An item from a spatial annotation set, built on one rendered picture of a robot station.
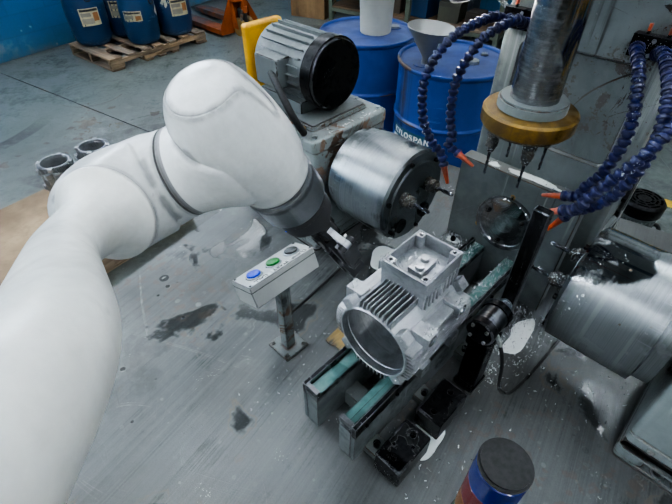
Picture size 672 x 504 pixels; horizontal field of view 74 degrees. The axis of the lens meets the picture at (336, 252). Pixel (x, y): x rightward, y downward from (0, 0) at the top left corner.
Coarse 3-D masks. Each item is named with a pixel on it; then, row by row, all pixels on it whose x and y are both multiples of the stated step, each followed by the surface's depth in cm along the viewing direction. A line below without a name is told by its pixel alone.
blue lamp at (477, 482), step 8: (472, 464) 51; (472, 472) 51; (472, 480) 51; (480, 480) 49; (472, 488) 51; (480, 488) 49; (488, 488) 48; (480, 496) 50; (488, 496) 49; (496, 496) 48; (504, 496) 47; (512, 496) 47; (520, 496) 48
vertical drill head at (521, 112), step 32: (544, 0) 72; (576, 0) 70; (544, 32) 74; (576, 32) 73; (544, 64) 77; (512, 96) 84; (544, 96) 80; (512, 128) 82; (544, 128) 80; (576, 128) 84
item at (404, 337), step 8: (456, 280) 86; (464, 280) 87; (456, 288) 87; (464, 288) 86; (352, 296) 83; (344, 304) 84; (352, 304) 83; (344, 336) 93; (400, 336) 77; (408, 336) 77; (400, 344) 78; (408, 344) 77; (400, 376) 85; (400, 384) 85
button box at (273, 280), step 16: (272, 256) 96; (288, 256) 94; (304, 256) 94; (272, 272) 90; (288, 272) 92; (304, 272) 95; (240, 288) 90; (256, 288) 87; (272, 288) 90; (256, 304) 88
